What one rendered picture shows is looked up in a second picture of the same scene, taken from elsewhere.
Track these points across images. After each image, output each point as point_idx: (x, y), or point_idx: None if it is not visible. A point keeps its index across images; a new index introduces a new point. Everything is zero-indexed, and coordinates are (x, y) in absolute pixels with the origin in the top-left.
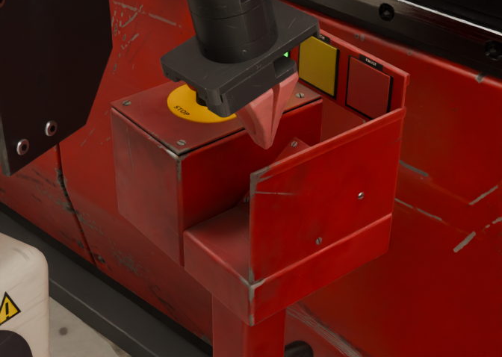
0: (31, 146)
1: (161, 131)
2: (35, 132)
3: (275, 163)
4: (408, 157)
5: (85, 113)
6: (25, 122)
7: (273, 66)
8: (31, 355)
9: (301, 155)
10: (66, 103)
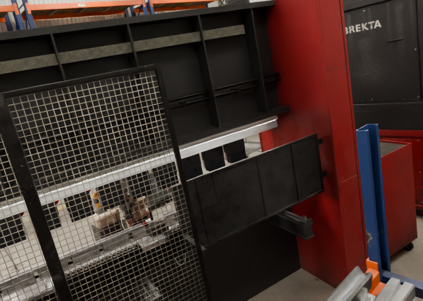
0: (121, 209)
1: (141, 223)
2: (121, 208)
3: (126, 226)
4: None
5: (123, 210)
6: (120, 207)
7: (125, 218)
8: (127, 225)
9: (126, 227)
10: (122, 208)
